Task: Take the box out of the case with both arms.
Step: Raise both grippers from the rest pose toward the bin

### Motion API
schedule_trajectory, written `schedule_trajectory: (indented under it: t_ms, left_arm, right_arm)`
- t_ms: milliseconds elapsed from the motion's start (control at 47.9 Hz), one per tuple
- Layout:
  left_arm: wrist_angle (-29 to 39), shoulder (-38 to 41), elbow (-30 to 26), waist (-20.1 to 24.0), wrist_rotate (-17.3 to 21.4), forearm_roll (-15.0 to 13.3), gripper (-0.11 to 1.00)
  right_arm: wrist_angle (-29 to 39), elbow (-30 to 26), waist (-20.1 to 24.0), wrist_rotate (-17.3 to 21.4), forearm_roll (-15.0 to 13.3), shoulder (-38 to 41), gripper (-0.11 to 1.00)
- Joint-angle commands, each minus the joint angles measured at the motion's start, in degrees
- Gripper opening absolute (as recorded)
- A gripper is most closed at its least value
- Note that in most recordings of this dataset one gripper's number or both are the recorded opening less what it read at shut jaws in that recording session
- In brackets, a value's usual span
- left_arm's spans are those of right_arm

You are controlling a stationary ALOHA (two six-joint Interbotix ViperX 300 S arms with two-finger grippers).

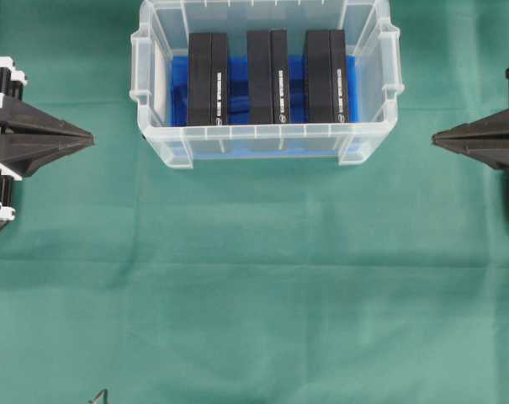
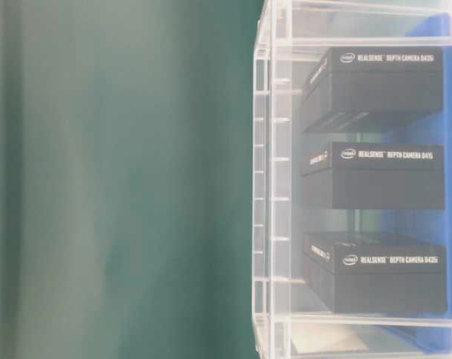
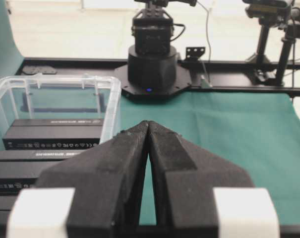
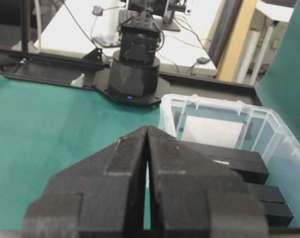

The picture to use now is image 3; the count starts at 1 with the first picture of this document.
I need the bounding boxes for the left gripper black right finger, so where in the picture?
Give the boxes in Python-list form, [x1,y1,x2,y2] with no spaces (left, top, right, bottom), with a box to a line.
[148,121,254,233]

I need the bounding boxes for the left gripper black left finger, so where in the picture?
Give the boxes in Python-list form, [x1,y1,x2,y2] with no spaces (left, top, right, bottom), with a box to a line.
[36,120,148,233]

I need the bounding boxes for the black RealSense D435i box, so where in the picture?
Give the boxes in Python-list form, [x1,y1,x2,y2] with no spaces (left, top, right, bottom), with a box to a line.
[2,119,104,150]

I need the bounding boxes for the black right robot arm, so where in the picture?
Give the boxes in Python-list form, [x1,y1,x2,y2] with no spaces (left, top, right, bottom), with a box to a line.
[115,0,191,99]

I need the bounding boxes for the black RealSense D415 box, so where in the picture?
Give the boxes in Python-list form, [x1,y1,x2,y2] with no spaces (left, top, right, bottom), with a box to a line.
[0,150,82,196]

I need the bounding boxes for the clear plastic storage bin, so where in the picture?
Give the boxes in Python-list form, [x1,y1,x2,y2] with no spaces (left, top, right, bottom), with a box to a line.
[0,74,121,150]

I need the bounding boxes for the green table cloth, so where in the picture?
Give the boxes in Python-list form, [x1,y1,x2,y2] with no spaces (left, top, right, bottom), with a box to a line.
[0,0,300,226]

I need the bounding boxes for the white hanging cable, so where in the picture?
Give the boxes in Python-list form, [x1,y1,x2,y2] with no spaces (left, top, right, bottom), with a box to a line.
[197,0,213,88]

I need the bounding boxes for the black table frame rail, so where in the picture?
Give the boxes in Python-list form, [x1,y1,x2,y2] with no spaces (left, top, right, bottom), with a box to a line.
[16,58,300,100]

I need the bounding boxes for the black metal corner bracket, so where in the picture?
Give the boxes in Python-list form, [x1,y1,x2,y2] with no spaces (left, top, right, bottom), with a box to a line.
[185,47,206,61]

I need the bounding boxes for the black camera stand post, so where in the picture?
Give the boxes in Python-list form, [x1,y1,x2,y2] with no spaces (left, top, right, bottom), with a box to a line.
[244,0,294,85]

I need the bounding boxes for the black tripod stand post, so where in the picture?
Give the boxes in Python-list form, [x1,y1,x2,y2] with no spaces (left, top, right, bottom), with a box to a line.
[274,7,300,86]

